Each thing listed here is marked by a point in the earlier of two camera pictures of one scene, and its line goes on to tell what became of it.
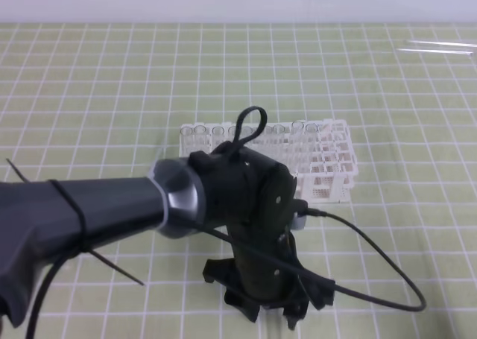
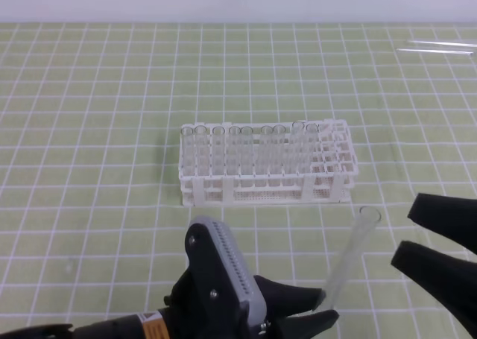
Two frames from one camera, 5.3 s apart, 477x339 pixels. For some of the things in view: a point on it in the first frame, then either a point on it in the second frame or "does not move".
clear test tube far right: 443,43 does not move
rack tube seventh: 278,143 does not move
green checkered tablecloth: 80,100 does not move
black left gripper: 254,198 to 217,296
